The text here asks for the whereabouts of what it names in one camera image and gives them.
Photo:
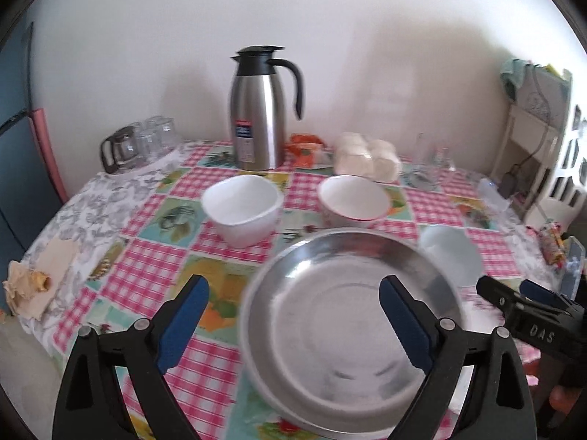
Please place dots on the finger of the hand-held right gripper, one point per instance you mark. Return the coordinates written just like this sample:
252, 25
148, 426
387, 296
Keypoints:
545, 295
527, 321

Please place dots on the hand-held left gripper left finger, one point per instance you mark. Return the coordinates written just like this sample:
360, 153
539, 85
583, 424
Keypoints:
183, 325

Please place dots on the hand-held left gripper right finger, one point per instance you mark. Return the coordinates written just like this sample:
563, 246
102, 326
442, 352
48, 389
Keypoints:
406, 325

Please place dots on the stainless steel plate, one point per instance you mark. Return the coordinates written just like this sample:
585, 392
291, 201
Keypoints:
330, 311

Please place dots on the small white dish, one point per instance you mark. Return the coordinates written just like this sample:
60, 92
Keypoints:
451, 252

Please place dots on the white angular bowl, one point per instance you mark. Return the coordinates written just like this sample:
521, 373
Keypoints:
243, 211

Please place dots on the floral red-rimmed bowl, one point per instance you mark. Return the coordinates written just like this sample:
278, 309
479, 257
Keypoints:
353, 201

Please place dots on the colourful candy packet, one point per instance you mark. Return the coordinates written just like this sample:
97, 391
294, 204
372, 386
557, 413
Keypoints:
552, 245

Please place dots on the pink checked fruit tablecloth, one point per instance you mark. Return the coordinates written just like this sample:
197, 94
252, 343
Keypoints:
192, 256

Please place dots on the clear plastic container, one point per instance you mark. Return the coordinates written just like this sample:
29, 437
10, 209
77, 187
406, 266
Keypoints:
493, 195

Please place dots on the black power adapter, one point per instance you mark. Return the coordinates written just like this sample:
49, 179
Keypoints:
509, 183

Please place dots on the beige paper napkin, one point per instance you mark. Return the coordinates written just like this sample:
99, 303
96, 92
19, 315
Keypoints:
59, 259

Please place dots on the grey floral tablecloth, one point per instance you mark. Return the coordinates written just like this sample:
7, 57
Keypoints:
96, 206

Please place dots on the white shelf unit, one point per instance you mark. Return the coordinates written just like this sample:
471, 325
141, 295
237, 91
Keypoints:
550, 146

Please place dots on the crumpled yellowish paper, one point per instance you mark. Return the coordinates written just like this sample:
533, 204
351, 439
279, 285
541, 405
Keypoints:
25, 284

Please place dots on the clear tall glass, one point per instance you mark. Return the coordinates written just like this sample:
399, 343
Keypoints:
445, 158

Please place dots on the bag of white round breads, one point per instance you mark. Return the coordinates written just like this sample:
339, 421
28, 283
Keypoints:
367, 156

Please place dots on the glass coffee pot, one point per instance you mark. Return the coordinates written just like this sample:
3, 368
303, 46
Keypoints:
121, 149

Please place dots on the upturned drinking glass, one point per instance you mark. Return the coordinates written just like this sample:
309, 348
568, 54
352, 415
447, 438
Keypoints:
153, 140
168, 130

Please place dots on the orange snack packet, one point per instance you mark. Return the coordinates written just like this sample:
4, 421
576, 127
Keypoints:
305, 149

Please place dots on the stainless steel thermos carafe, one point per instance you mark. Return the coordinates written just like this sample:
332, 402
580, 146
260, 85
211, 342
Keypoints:
257, 119

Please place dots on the teal towel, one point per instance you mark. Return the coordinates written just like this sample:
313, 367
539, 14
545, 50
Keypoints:
512, 75

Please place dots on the pink foam tube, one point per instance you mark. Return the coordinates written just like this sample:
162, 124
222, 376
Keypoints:
43, 146

